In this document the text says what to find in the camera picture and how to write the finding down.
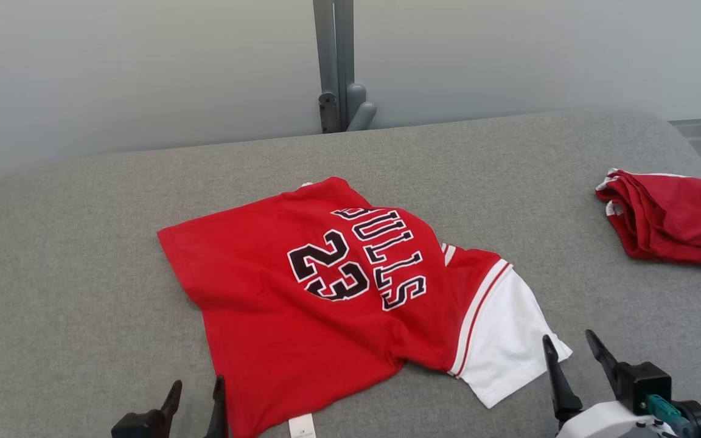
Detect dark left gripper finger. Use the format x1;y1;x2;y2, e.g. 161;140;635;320
204;375;229;438
158;380;184;427

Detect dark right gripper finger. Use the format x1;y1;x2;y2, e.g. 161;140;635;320
584;329;623;391
541;334;584;424

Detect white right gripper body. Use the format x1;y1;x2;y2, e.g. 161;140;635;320
554;400;650;438

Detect red basketball jersey white sleeves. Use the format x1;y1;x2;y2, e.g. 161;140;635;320
156;176;574;438

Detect plain red shorts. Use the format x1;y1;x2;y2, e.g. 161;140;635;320
594;168;701;276

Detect right black cable teal connector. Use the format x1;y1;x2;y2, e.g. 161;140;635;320
645;394;692;434

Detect grey post with bracket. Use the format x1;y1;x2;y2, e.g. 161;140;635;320
312;0;378;134

